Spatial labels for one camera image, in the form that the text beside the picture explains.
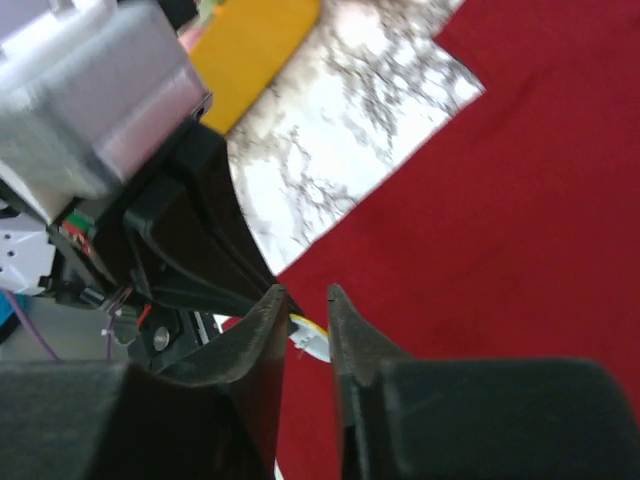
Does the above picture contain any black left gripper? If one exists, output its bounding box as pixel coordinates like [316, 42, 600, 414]
[46, 120, 277, 372]

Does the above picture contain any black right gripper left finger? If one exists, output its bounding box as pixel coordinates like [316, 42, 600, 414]
[1, 285, 288, 479]

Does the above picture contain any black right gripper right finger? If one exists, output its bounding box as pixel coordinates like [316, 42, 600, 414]
[328, 285, 639, 479]

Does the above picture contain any small gold brooch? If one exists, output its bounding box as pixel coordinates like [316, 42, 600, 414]
[289, 314, 331, 363]

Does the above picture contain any red t-shirt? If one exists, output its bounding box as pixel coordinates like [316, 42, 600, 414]
[222, 0, 640, 480]

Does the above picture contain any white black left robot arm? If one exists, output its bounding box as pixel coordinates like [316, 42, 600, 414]
[1, 119, 276, 372]

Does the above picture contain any yellow plastic basket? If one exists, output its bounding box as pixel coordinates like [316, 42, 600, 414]
[189, 0, 322, 134]

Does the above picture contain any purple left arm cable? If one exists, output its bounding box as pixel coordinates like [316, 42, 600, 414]
[0, 289, 121, 361]

